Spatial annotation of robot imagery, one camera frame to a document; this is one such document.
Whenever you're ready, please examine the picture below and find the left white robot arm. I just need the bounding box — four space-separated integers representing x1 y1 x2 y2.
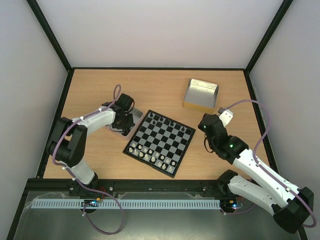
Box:
46 93 135 186

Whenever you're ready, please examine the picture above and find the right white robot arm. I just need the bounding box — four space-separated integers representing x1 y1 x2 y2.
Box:
198 110 314 234

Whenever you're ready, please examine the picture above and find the silver tin with pieces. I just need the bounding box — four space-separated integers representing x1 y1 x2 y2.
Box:
106 107 144 140

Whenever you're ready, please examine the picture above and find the black silver chess board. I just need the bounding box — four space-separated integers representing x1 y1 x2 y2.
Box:
123 110 196 178

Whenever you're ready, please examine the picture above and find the empty gold silver tin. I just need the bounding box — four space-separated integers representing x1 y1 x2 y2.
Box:
182 78 219 114

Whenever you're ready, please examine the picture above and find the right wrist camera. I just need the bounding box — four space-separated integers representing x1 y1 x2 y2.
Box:
218 107 234 127

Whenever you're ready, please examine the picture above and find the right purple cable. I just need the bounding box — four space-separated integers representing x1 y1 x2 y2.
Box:
218 99 317 228

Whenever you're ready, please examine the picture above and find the light blue cable duct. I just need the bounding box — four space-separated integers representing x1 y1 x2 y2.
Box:
31 199 221 210

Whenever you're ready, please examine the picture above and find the black frame rail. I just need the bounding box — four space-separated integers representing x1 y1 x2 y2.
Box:
24 178 237 199

